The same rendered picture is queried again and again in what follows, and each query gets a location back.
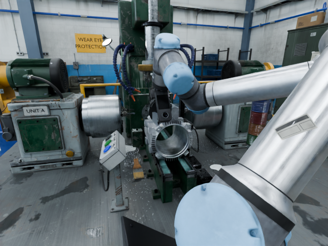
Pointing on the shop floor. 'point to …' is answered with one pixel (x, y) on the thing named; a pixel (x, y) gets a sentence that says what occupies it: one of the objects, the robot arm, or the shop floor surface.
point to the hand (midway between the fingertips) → (157, 124)
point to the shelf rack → (214, 62)
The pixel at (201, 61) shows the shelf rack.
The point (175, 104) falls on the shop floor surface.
